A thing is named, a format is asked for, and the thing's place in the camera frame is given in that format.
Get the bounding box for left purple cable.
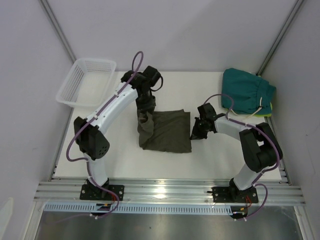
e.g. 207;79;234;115
66;51;145;191

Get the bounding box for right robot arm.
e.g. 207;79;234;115
190;103;283;203

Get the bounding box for aluminium mounting rail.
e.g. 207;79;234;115
34;178;306;206

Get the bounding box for white plastic basket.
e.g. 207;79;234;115
55;57;117;108

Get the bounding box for olive green shorts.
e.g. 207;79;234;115
137;109;192;154

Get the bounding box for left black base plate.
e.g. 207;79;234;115
79;184;125;201

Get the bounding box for white slotted cable duct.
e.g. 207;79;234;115
43;202;233;216

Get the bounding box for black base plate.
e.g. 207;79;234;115
207;186;259;204
79;184;125;201

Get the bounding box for left aluminium corner post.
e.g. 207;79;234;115
38;0;77;63

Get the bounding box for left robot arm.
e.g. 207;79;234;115
67;66;163;200

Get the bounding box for right aluminium corner post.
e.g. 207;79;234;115
255;0;306;76

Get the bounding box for aluminium corner post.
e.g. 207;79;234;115
255;0;306;76
38;0;77;63

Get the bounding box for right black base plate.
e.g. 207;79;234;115
207;186;259;204

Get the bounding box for teal folded shorts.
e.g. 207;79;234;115
221;67;277;116

